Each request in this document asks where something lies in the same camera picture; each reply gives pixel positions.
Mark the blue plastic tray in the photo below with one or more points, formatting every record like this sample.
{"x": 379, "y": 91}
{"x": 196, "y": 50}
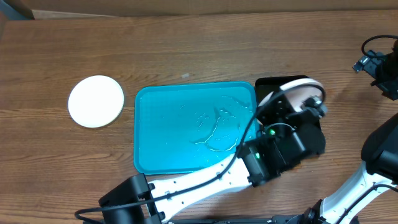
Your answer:
{"x": 185, "y": 128}

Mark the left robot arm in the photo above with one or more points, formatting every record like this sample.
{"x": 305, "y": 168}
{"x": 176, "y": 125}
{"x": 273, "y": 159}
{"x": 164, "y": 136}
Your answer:
{"x": 254, "y": 163}

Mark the white plate with red stain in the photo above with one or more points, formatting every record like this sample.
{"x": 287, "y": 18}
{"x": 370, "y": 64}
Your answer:
{"x": 286, "y": 94}

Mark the black water tray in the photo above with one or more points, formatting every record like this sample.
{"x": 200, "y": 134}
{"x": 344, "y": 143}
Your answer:
{"x": 294, "y": 144}

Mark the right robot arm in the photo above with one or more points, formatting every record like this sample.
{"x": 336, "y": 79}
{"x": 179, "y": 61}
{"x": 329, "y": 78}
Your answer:
{"x": 378, "y": 170}

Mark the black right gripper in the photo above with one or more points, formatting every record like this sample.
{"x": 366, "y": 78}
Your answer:
{"x": 382, "y": 73}

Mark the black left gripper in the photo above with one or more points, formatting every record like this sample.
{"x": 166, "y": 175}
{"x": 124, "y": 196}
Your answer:
{"x": 270, "y": 113}

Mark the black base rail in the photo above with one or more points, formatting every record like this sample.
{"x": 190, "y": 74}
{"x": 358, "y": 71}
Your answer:
{"x": 278, "y": 219}

